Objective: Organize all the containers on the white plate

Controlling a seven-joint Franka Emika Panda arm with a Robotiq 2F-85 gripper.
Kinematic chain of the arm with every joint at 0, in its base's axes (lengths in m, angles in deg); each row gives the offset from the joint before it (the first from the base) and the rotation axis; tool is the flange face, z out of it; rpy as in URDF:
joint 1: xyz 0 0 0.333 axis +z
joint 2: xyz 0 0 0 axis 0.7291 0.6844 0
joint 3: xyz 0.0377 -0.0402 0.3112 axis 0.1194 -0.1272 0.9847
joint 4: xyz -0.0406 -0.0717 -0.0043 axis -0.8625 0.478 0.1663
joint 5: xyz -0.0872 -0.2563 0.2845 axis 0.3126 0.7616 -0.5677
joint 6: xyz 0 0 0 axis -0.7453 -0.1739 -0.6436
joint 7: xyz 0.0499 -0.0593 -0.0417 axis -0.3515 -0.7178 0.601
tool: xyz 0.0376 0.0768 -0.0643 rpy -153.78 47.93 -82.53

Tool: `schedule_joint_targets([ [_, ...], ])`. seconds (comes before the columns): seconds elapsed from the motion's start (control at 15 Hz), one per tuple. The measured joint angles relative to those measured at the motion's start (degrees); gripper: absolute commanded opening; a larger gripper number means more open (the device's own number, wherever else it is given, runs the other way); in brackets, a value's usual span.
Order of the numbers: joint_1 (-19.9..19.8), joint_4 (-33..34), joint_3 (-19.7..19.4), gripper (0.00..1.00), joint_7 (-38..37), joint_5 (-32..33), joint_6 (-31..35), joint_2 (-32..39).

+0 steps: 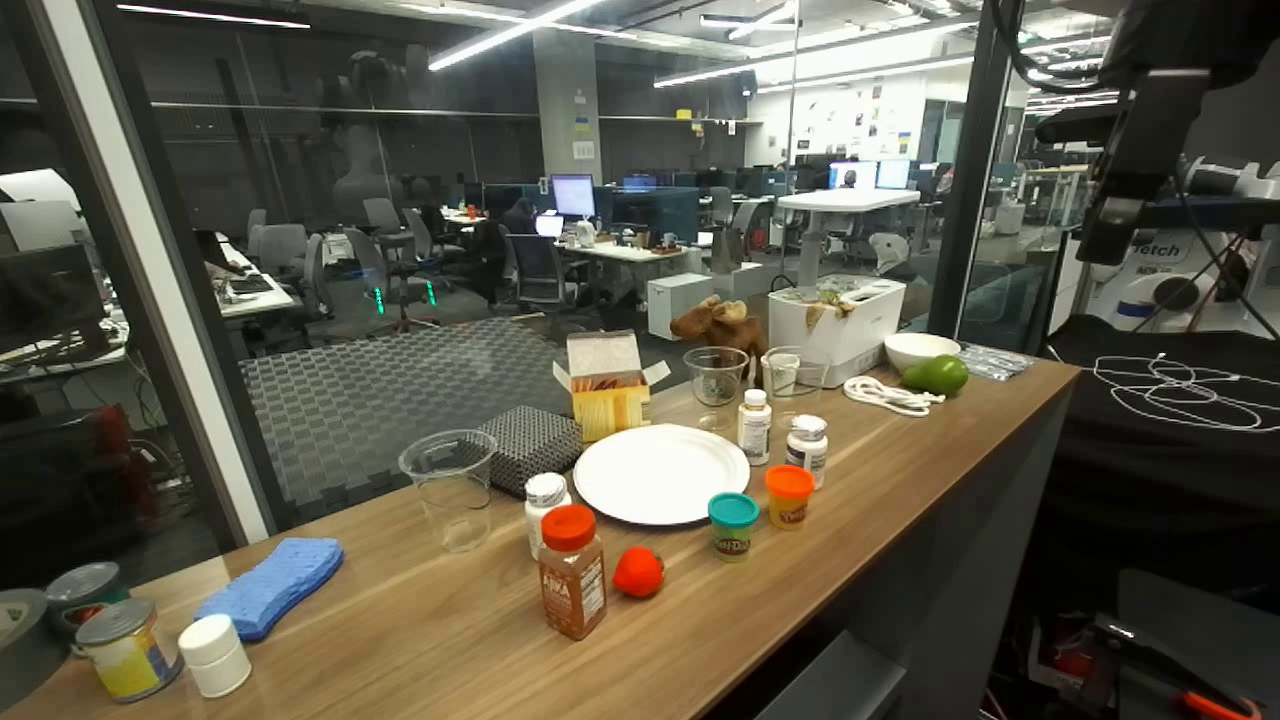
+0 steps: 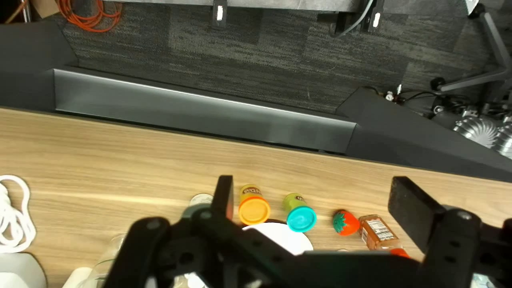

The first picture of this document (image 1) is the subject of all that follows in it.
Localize brown plush moose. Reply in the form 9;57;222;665
669;292;773;360

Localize white pedestal cabinet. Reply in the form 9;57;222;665
644;266;717;345

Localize grey tape roll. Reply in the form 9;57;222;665
0;584;72;711

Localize tin can teal label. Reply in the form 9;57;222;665
40;556;136;642

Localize black equipment stand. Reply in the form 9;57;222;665
1034;0;1280;266

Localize silver blister pack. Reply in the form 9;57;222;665
955;340;1034;385

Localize yellow cardboard box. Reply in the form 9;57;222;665
546;326;676;449

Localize teal lid dough tub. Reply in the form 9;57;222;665
702;489;763;561

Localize white plastic bin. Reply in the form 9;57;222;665
763;272;906;393

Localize small white jar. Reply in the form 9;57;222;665
176;611;254;704

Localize spice jar orange lid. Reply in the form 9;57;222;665
534;498;610;642

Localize grey foam block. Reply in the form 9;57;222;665
476;402;588;498

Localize blue cloth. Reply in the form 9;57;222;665
194;536;346;642

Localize clear cup green logo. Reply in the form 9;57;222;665
679;340;750;410

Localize orange handled tool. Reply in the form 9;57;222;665
1053;614;1265;720

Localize orange lid dough tub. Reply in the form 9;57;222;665
759;459;821;528

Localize white bottle green label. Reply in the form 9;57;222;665
736;385;777;468

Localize white bottle black text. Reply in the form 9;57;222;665
782;410;830;478

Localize green toy fruit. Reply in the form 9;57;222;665
901;351;976;401

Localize white bottle blue label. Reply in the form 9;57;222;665
521;468;577;564

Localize computer monitor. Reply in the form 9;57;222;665
546;172;598;223

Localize grey foam floor mat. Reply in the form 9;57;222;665
237;313;593;523

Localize white paper plate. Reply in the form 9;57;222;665
566;421;756;530

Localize white standing desk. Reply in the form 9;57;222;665
777;184;923;219

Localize white coiled cable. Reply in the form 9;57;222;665
839;373;949;423

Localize red toy strawberry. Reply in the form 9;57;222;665
608;542;669;603

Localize tin can yellow label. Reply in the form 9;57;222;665
72;597;187;707

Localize thin white cable loops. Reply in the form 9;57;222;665
1086;347;1280;438

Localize white bowl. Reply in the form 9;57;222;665
881;326;965;381

